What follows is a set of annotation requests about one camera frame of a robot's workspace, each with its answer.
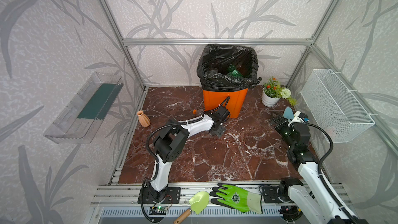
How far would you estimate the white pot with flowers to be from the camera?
38.5 inches

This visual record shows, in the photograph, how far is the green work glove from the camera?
71cm

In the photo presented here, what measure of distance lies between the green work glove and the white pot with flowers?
58 cm
